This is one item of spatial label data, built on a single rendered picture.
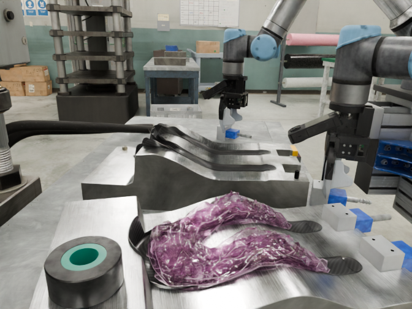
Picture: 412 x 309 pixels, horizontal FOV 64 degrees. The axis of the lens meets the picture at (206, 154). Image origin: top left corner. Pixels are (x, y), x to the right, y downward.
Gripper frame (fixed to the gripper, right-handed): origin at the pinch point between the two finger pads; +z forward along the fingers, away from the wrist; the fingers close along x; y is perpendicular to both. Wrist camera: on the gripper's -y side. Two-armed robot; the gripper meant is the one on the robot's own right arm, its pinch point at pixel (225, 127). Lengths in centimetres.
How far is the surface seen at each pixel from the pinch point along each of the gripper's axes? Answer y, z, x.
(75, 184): -15, 4, -58
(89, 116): -290, 71, 189
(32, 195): -29, 10, -62
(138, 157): 8, -8, -59
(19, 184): -29, 5, -65
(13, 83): -574, 59, 265
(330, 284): 50, -2, -71
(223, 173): 23, -4, -48
